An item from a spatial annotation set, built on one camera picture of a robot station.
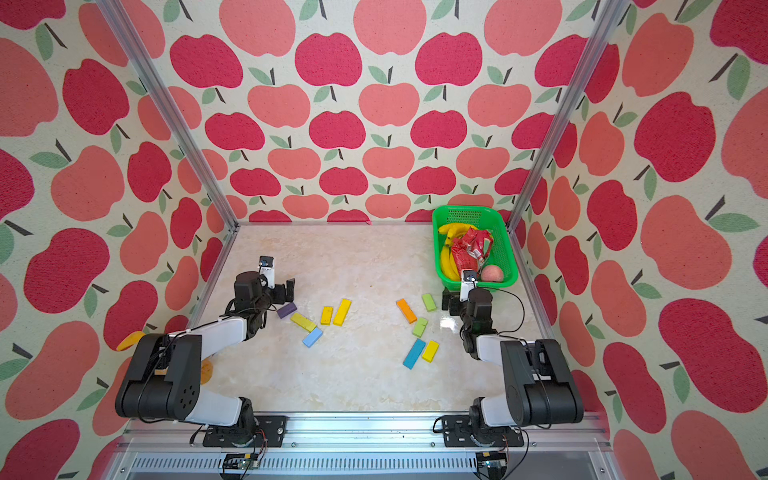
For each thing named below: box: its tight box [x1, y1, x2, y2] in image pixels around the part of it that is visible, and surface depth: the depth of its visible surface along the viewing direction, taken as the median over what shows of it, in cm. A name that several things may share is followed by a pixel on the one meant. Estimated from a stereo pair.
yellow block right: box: [422, 340, 440, 363], surface depth 90 cm
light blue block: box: [302, 327, 323, 348], surface depth 92 cm
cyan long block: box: [402, 338, 426, 370], surface depth 89 cm
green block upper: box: [421, 294, 437, 312], surface depth 100 cm
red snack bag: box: [452, 228, 494, 277], surface depth 100 cm
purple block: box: [276, 302, 298, 319], surface depth 98 cm
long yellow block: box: [333, 298, 353, 327], surface depth 98 cm
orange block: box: [396, 298, 418, 324], surface depth 98 cm
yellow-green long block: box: [290, 312, 317, 333], surface depth 95 cm
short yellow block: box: [320, 306, 334, 326], surface depth 97 cm
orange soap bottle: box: [117, 331, 146, 352], surface depth 65 cm
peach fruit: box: [481, 265, 504, 283], surface depth 100 cm
